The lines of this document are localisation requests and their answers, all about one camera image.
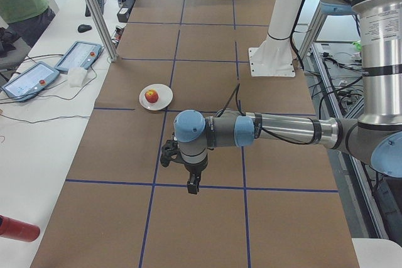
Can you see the far teach pendant tablet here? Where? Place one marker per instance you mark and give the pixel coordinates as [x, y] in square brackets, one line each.
[80, 54]

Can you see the white foam block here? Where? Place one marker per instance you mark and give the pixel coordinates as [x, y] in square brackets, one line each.
[76, 76]

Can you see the red yellow apple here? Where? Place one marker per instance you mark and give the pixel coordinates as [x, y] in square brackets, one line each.
[151, 96]

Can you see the red cylinder bottle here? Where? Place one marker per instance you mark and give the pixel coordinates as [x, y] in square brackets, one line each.
[18, 230]

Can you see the person in green shirt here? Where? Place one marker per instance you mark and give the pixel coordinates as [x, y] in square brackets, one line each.
[28, 18]

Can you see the aluminium frame post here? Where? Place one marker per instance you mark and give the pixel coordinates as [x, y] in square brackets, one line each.
[102, 30]

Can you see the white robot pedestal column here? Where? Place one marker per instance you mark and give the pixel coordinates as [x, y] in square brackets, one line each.
[273, 58]

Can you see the near teach pendant tablet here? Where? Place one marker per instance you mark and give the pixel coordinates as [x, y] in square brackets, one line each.
[31, 82]

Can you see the black computer mouse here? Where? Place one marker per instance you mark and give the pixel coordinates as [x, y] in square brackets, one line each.
[82, 28]

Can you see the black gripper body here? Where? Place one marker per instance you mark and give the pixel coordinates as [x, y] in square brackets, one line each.
[195, 168]

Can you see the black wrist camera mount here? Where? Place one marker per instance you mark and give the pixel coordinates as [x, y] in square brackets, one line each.
[170, 152]

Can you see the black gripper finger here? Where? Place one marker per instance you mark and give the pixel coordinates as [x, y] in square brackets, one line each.
[192, 186]

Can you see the teach pendant tablet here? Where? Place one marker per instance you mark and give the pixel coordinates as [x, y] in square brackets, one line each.
[31, 82]
[80, 54]

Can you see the white round plate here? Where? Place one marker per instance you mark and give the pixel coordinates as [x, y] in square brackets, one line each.
[165, 97]

